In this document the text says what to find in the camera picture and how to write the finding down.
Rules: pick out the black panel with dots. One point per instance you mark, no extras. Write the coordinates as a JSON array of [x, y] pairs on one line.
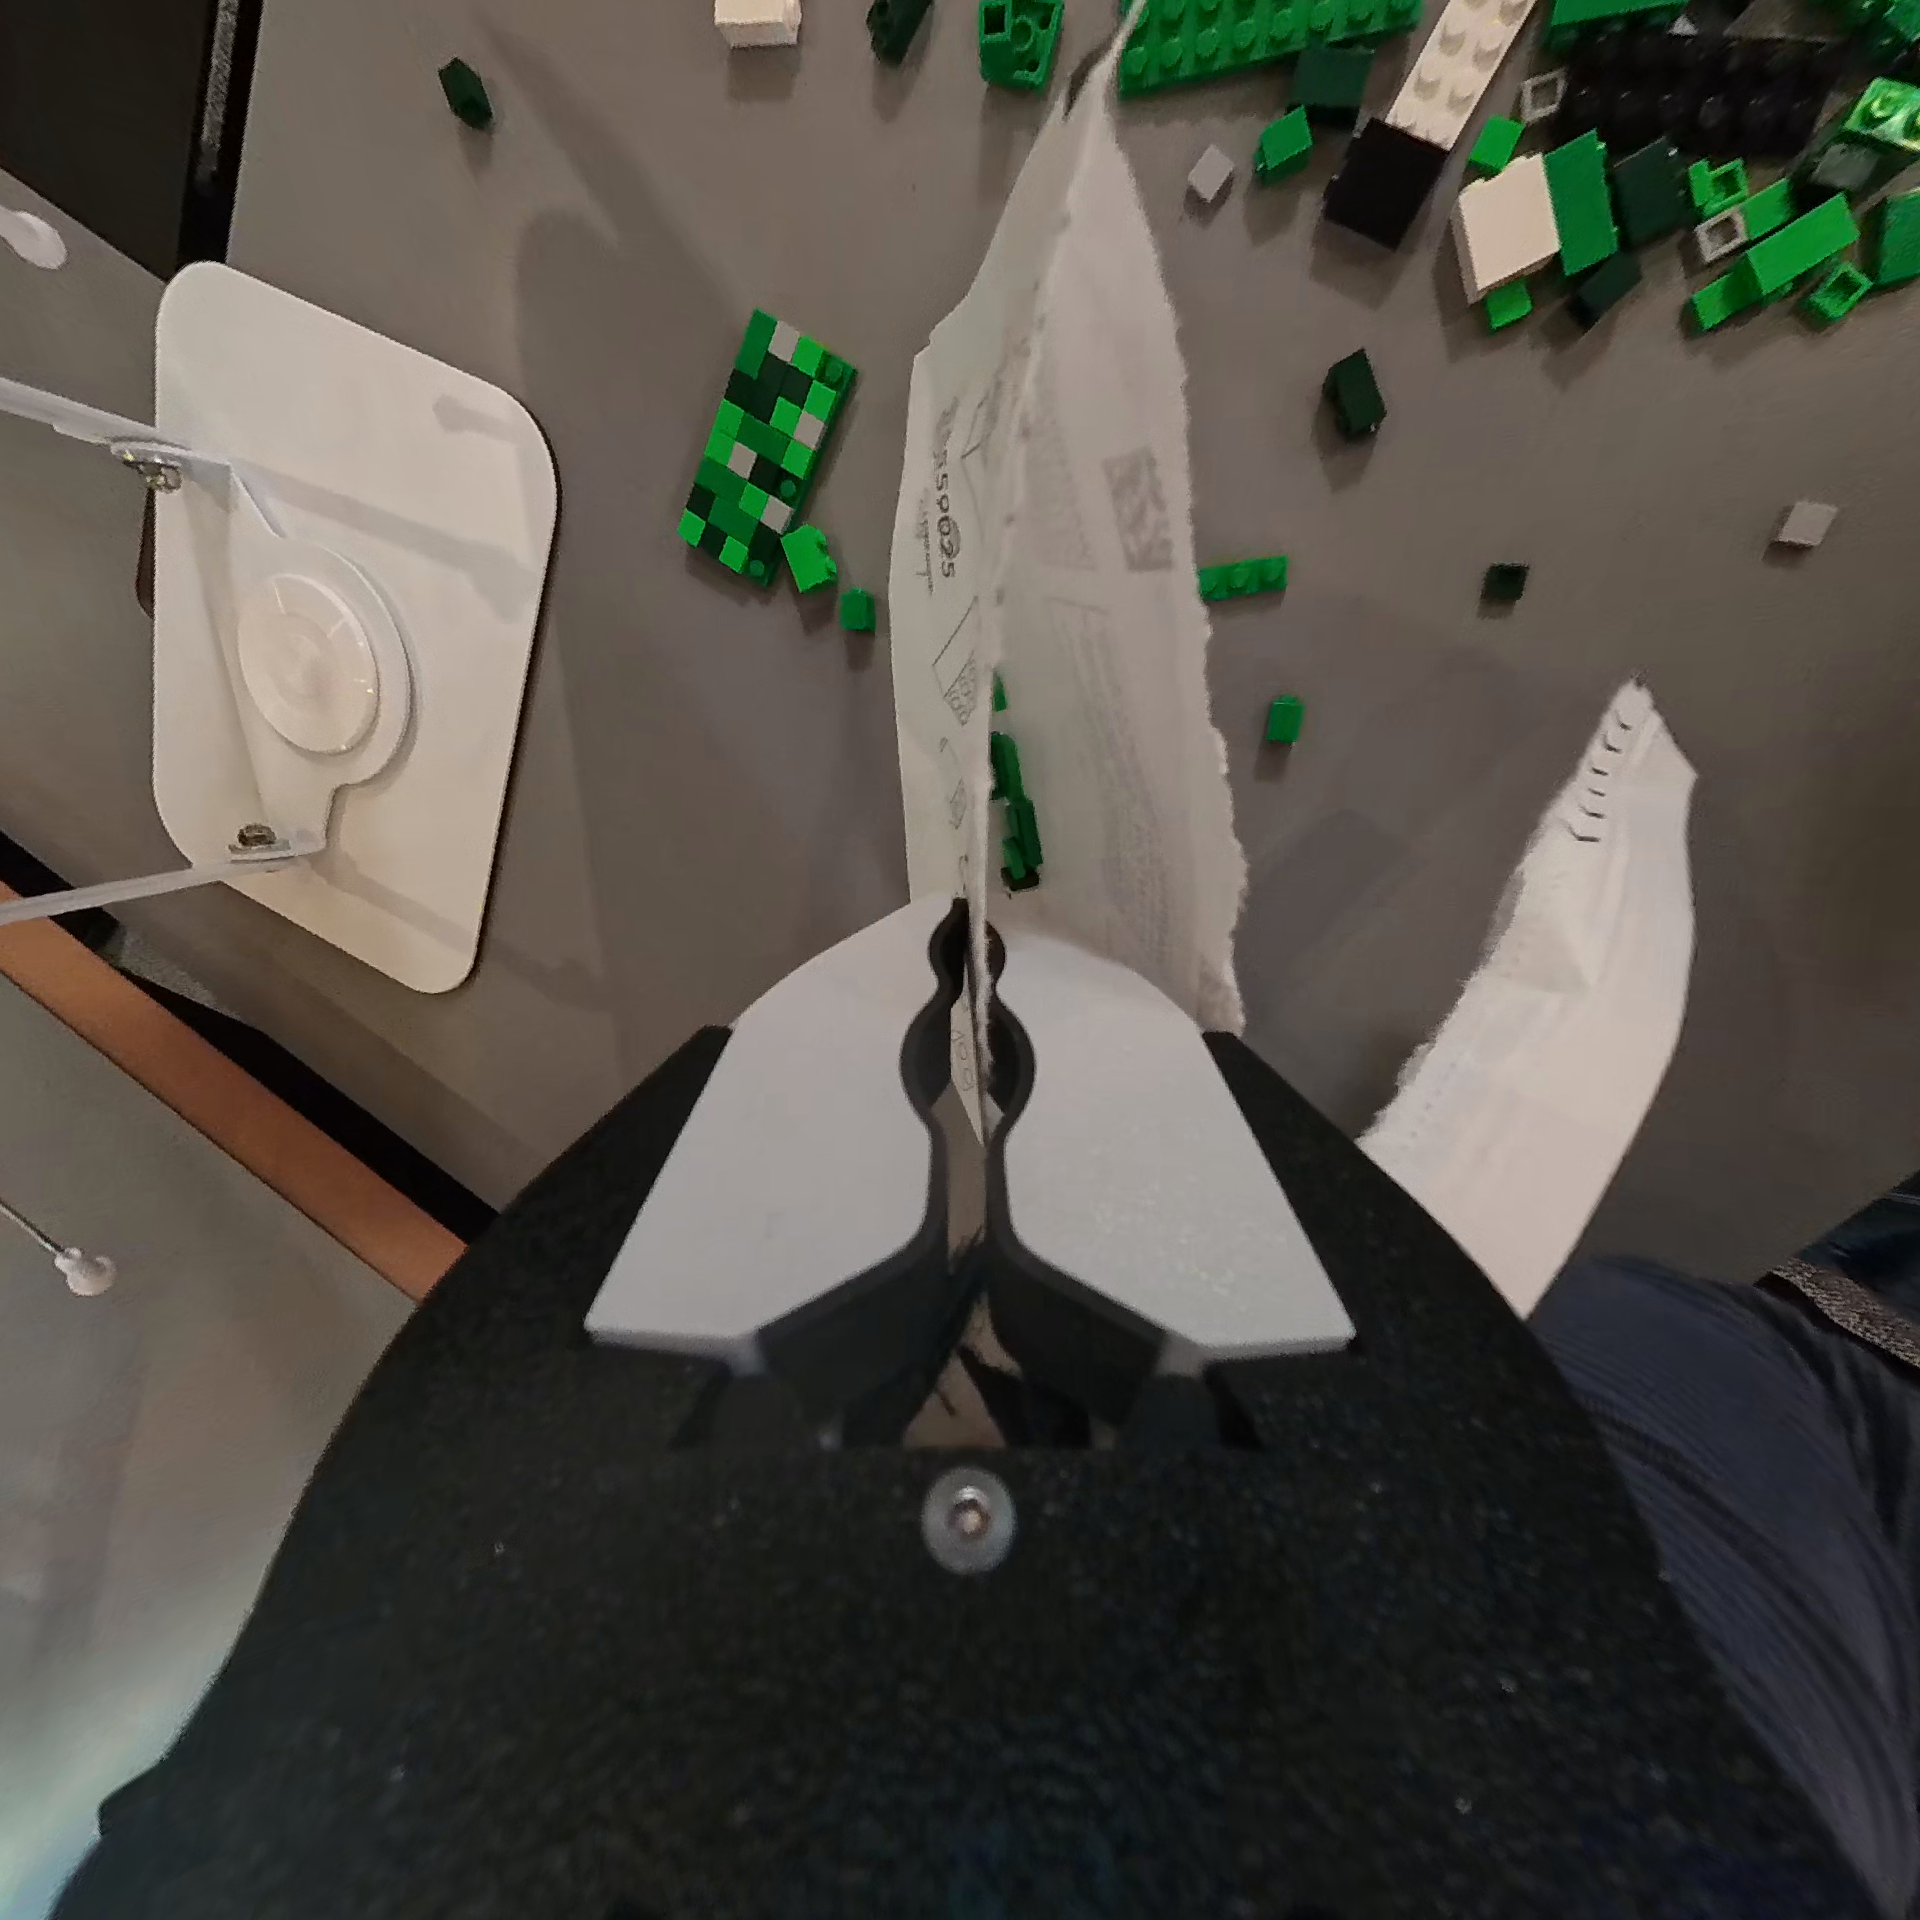
[[105, 89]]

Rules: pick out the grey table with brown edge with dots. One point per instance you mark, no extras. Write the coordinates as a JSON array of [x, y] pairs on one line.
[[181, 1349]]

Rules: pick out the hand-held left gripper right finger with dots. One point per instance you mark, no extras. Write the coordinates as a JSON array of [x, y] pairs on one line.
[[1169, 1184]]

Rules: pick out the dark blue ribbed shirt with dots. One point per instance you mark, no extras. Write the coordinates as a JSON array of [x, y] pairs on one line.
[[1769, 1501]]

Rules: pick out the white rounded base plate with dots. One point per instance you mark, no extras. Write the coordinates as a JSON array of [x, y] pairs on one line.
[[375, 601]]

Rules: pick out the grey desk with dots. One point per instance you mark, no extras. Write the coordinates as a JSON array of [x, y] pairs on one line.
[[675, 751]]

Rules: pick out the pile of toy bricks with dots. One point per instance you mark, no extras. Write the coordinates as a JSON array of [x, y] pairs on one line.
[[1651, 149]]

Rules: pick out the green plate with round post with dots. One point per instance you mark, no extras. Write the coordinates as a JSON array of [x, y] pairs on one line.
[[1021, 39]]

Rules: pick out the white square brick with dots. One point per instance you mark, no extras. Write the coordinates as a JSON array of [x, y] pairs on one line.
[[757, 16]]

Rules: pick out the light grey square tile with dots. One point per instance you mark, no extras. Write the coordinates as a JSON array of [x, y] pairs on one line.
[[1211, 172], [1805, 525]]

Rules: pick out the white metal rod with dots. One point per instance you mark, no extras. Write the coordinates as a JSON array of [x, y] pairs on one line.
[[62, 409], [121, 891]]

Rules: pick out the small dark green slope brick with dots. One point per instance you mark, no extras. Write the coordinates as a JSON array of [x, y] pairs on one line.
[[464, 94]]

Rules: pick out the white paper bag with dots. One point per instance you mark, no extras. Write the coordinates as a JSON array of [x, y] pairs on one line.
[[1109, 451]]

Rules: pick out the long narrow green plate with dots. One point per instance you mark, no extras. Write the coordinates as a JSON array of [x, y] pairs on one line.
[[1241, 578]]

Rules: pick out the green two-stud brick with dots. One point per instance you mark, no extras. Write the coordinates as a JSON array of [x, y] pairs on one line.
[[809, 559]]

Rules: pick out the green pixel-pattern brick plate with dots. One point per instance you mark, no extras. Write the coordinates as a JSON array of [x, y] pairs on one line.
[[769, 446]]

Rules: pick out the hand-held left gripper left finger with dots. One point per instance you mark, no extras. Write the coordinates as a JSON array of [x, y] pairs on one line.
[[782, 1184]]

